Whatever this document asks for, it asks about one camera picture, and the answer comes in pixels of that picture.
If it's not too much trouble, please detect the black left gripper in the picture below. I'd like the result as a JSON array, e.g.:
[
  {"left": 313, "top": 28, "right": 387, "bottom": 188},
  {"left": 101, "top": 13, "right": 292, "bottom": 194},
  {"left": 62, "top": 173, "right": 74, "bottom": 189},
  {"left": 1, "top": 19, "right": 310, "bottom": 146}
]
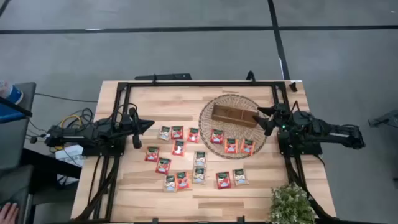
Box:
[{"left": 119, "top": 106, "right": 155, "bottom": 149}]

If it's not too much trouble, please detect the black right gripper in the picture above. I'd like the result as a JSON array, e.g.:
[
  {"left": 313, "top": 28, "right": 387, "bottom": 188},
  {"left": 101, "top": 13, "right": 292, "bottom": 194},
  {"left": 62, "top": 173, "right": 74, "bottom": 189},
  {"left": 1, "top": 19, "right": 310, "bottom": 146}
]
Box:
[{"left": 252, "top": 103, "right": 295, "bottom": 137}]

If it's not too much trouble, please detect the red tea packet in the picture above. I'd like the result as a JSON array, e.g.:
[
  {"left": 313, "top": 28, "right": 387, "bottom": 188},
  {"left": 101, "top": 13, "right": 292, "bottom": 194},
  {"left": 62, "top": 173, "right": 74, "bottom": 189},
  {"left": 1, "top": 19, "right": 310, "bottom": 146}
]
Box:
[
  {"left": 170, "top": 125, "right": 184, "bottom": 141},
  {"left": 210, "top": 129, "right": 224, "bottom": 145},
  {"left": 144, "top": 146, "right": 160, "bottom": 162},
  {"left": 215, "top": 172, "right": 232, "bottom": 190},
  {"left": 155, "top": 157, "right": 172, "bottom": 175}
]

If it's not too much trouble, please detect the round woven placemat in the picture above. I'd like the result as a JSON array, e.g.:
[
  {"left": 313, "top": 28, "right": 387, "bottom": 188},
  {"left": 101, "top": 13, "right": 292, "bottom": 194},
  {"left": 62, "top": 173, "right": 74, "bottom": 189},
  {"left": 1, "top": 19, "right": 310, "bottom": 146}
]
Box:
[{"left": 198, "top": 94, "right": 267, "bottom": 160}]

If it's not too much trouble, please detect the wooden divided tea box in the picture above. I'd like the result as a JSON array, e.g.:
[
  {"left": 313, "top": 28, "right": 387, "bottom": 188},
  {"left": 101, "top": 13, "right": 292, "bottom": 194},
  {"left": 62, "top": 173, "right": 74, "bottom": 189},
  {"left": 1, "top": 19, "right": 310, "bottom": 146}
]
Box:
[{"left": 211, "top": 103, "right": 259, "bottom": 129}]

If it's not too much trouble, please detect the black flat bar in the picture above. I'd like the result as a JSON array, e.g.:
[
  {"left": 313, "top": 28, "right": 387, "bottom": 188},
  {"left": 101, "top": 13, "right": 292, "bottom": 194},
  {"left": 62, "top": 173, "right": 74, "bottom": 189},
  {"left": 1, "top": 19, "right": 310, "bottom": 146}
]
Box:
[{"left": 134, "top": 73, "right": 192, "bottom": 81}]

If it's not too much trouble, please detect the white cardboard box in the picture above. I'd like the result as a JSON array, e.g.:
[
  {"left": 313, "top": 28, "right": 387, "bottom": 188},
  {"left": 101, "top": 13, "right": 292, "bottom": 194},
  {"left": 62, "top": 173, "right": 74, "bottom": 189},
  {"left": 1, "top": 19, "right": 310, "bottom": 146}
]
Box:
[{"left": 55, "top": 144, "right": 85, "bottom": 168}]

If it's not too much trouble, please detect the green white potted plant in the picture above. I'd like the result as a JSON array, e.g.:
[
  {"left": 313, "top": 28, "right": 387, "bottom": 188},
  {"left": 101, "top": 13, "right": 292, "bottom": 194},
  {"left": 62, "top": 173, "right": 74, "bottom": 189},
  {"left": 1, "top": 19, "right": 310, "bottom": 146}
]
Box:
[{"left": 269, "top": 183, "right": 317, "bottom": 224}]

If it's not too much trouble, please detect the black floor beam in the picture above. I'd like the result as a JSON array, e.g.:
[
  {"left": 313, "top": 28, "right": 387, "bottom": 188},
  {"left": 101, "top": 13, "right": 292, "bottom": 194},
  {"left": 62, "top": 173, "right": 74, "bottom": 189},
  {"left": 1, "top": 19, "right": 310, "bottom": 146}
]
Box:
[{"left": 20, "top": 148, "right": 82, "bottom": 180}]

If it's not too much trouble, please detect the grey metal stand foot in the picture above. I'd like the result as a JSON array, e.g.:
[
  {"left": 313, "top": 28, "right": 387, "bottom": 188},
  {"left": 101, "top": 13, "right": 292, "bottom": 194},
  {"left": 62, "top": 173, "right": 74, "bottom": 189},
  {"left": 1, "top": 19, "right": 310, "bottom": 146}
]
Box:
[{"left": 368, "top": 108, "right": 398, "bottom": 128}]

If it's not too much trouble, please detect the grey side table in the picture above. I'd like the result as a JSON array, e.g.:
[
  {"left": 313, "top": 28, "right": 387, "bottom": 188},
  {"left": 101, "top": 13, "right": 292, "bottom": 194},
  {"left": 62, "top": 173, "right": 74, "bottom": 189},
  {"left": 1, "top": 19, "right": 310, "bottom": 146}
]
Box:
[{"left": 0, "top": 82, "right": 37, "bottom": 170}]

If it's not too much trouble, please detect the black rod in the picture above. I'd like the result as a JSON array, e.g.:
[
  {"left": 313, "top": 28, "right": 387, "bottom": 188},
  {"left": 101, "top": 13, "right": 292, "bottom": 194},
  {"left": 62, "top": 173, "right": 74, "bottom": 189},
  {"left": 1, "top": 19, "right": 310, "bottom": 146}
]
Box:
[{"left": 0, "top": 96, "right": 34, "bottom": 118}]

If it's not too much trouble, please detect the blue flat folder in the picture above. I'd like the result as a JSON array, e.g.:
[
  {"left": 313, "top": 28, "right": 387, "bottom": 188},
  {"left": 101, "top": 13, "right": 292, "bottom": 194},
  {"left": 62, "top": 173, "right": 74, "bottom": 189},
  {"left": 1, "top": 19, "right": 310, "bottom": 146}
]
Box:
[{"left": 0, "top": 104, "right": 25, "bottom": 124}]

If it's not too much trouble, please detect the blue white bottle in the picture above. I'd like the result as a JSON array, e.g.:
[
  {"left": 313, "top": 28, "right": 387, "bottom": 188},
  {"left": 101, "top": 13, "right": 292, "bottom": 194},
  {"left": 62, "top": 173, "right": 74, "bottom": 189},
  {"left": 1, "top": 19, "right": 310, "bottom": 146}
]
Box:
[{"left": 0, "top": 80, "right": 24, "bottom": 105}]

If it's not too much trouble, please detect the person's hand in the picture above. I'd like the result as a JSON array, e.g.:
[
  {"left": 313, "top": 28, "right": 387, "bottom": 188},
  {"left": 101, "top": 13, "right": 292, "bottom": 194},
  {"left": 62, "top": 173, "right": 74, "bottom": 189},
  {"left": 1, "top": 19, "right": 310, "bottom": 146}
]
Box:
[{"left": 0, "top": 202, "right": 19, "bottom": 224}]

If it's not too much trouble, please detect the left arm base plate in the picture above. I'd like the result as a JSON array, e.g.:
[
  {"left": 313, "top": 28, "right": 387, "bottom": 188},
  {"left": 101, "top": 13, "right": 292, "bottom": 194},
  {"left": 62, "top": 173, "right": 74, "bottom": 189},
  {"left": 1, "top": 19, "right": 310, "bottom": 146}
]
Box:
[{"left": 82, "top": 136, "right": 127, "bottom": 157}]

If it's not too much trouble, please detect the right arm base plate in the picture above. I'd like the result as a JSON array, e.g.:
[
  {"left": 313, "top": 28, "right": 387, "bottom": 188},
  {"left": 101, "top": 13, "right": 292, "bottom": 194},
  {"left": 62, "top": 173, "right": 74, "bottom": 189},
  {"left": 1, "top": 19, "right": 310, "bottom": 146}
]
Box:
[{"left": 278, "top": 130, "right": 323, "bottom": 156}]

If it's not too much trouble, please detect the black sleeved cable bundle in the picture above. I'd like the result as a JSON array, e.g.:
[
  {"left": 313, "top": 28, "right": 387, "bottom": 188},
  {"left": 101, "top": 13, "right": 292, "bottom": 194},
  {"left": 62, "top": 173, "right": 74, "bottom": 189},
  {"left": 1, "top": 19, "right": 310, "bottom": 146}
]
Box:
[
  {"left": 73, "top": 155, "right": 121, "bottom": 222},
  {"left": 284, "top": 155, "right": 338, "bottom": 223}
]

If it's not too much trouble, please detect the yellow cable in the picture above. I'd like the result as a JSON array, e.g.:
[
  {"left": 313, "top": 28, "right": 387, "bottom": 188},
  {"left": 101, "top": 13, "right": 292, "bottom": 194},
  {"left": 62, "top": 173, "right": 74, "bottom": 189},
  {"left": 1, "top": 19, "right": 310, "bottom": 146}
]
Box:
[{"left": 54, "top": 114, "right": 82, "bottom": 152}]

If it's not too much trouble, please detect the black metal table frame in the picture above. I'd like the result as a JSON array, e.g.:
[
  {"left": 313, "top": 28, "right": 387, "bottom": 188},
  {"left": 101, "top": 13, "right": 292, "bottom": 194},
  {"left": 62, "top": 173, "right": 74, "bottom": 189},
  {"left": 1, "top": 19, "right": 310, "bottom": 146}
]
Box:
[{"left": 73, "top": 81, "right": 338, "bottom": 224}]

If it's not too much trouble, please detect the black floor cable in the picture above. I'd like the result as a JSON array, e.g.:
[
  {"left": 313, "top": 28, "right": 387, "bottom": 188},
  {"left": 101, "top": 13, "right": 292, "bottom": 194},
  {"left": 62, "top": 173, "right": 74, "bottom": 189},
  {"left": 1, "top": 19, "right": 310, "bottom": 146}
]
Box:
[{"left": 34, "top": 92, "right": 99, "bottom": 103}]

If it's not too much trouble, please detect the black cable tangle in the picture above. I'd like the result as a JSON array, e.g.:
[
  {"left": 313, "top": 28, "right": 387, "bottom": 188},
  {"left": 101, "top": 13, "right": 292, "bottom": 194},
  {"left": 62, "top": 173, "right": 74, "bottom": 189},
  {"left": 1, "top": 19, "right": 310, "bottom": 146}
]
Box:
[{"left": 26, "top": 107, "right": 96, "bottom": 147}]

